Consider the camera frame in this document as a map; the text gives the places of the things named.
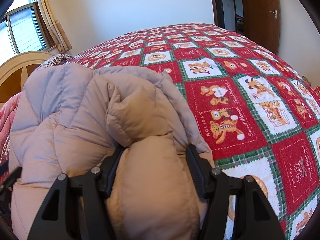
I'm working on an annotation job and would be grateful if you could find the striped pillow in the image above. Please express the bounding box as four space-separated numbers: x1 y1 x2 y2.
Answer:
36 53 72 70

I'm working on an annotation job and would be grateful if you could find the brown wooden door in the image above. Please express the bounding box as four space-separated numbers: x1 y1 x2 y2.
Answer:
242 0 280 54

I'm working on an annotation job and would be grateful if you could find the red teddy bear bedspread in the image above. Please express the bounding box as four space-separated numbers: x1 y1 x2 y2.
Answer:
0 22 320 240

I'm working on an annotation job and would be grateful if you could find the cream wooden headboard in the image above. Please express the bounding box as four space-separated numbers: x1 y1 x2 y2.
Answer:
1 51 53 107

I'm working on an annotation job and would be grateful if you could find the pink folded quilt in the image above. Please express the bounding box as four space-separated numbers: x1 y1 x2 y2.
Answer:
1 92 21 183

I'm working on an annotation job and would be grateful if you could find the beige quilted down jacket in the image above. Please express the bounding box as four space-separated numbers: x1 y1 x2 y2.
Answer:
9 63 213 239

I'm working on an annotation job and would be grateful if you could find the window with metal frame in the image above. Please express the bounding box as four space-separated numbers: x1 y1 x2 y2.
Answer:
0 0 50 63

